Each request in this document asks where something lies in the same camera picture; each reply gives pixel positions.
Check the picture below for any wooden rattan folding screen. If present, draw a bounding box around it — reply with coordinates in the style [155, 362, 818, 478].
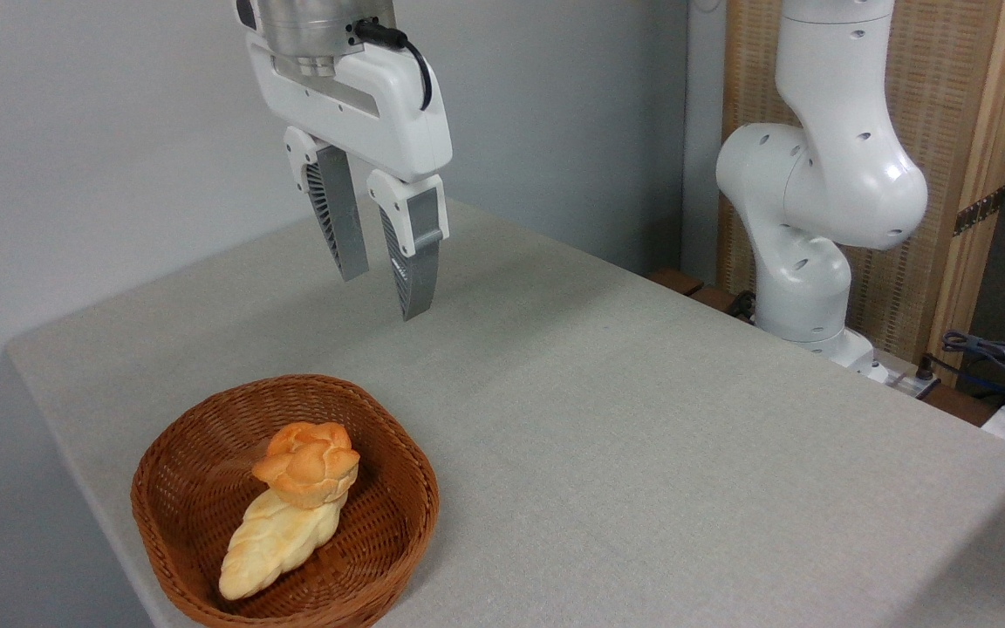
[719, 0, 1005, 386]

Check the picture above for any round orange bread roll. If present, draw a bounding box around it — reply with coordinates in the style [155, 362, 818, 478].
[251, 422, 361, 509]

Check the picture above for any bundle of dark cables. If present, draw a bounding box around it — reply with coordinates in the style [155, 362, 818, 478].
[917, 330, 1005, 411]

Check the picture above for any brown woven wicker basket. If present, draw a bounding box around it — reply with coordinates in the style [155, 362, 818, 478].
[130, 374, 441, 628]

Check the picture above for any black metal screen hinge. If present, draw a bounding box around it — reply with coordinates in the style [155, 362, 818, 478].
[954, 186, 1005, 236]

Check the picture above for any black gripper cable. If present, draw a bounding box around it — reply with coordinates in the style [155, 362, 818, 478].
[354, 19, 434, 113]

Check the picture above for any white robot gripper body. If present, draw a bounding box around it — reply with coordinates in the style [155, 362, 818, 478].
[245, 31, 454, 184]

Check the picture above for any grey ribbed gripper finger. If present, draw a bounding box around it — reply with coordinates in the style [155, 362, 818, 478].
[283, 126, 371, 283]
[367, 168, 448, 322]

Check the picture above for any pale braided bread loaf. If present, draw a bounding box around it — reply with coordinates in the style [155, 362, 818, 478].
[219, 488, 342, 601]

